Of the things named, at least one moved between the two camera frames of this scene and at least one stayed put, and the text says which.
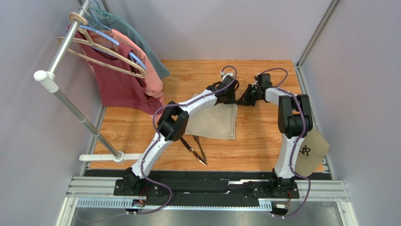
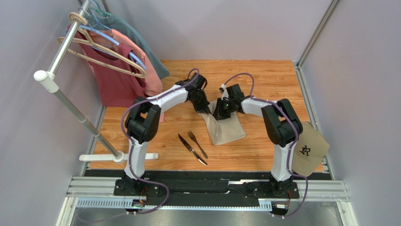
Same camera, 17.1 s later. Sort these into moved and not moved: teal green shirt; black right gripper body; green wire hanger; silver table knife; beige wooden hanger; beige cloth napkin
Moved: beige cloth napkin; black right gripper body
Not moved: green wire hanger; teal green shirt; silver table knife; beige wooden hanger
